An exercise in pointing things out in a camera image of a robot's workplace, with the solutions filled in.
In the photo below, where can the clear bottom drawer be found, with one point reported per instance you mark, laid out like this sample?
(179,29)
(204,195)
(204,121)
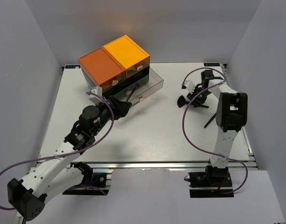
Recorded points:
(145,87)

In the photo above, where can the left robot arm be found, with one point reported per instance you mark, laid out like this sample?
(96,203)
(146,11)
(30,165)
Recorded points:
(30,194)

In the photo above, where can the aluminium table rail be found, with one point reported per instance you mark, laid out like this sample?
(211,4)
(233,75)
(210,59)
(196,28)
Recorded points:
(144,165)

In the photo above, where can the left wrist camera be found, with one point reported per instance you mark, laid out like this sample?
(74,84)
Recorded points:
(96,98)

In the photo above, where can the stacked drawer organizer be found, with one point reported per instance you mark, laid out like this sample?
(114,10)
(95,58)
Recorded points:
(115,66)

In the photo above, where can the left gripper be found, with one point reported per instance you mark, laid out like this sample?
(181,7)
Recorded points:
(120,108)

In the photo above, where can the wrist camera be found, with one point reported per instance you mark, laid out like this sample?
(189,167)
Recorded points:
(96,98)
(188,85)

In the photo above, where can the black fan makeup brush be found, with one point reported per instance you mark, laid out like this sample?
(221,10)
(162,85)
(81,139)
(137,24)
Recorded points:
(187,102)

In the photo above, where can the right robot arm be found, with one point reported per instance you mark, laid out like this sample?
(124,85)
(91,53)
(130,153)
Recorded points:
(230,117)

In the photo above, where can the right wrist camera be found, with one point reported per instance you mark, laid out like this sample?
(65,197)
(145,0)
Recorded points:
(188,85)

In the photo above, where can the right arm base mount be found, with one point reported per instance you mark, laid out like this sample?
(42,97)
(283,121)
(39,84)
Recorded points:
(212,183)

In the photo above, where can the small black round brush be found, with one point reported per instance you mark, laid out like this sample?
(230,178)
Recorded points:
(130,94)

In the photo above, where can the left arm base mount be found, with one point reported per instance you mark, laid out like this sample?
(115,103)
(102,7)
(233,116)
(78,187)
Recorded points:
(93,183)

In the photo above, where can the black logo sticker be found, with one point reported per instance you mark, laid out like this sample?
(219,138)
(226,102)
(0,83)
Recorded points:
(211,64)

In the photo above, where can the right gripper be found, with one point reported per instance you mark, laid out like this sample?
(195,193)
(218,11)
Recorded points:
(196,102)

